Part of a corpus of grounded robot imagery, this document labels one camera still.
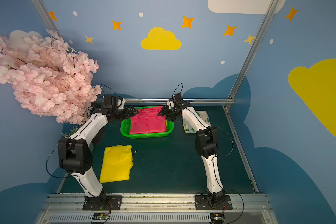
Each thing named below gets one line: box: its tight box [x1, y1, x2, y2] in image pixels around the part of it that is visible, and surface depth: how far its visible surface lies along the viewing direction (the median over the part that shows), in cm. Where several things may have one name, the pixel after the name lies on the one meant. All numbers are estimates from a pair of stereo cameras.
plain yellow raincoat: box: [99, 144, 134, 184], surface depth 90 cm
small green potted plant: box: [59, 126, 82, 139], surface depth 85 cm
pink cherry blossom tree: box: [0, 29, 103, 126], surface depth 62 cm
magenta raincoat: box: [129, 105, 167, 135], surface depth 105 cm
